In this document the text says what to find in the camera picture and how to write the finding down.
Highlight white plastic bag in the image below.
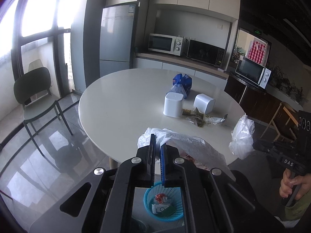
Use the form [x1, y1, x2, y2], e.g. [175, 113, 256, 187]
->
[137, 128, 236, 180]

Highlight green foil wrapper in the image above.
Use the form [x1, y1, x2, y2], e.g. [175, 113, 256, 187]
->
[182, 108, 228, 127]

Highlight red snack wrapper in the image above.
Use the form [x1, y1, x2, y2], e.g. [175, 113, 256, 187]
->
[155, 193, 168, 203]

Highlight clear plastic wrapper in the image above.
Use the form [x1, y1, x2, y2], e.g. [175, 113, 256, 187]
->
[229, 114, 255, 160]

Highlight white HP cardboard box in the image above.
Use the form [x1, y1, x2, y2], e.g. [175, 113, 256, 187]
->
[151, 203, 170, 215]

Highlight green yellow sponge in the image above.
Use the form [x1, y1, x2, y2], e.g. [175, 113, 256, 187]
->
[161, 205, 176, 217]

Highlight blue plastic trash basket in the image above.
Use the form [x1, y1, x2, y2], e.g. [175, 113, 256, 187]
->
[143, 182, 183, 222]

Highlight person's right hand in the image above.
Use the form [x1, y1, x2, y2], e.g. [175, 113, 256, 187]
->
[279, 169, 311, 201]

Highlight wooden chair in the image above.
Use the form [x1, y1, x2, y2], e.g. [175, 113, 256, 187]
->
[260, 102, 298, 143]

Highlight white square container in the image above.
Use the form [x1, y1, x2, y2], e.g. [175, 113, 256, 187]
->
[163, 92, 183, 118]

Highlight round white table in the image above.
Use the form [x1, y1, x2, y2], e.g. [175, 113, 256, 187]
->
[79, 68, 244, 164]

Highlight white plastic cup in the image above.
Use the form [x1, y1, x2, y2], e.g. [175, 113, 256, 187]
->
[193, 94, 216, 115]

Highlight blue plastic bag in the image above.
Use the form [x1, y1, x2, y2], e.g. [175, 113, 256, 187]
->
[170, 74, 192, 99]

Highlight potted green plants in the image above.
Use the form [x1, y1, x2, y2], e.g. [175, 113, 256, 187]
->
[267, 66, 308, 106]

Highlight white microwave on right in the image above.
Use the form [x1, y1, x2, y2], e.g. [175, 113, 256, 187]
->
[235, 56, 272, 89]

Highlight white microwave on counter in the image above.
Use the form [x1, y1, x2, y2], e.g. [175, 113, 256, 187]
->
[148, 34, 184, 56]

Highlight black microwave oven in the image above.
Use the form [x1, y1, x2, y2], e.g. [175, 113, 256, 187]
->
[187, 39, 225, 67]

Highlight dark green chair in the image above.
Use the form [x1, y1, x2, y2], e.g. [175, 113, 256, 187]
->
[13, 67, 73, 153]

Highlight silver refrigerator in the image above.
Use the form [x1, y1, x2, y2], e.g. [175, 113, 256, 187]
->
[99, 3, 137, 77]

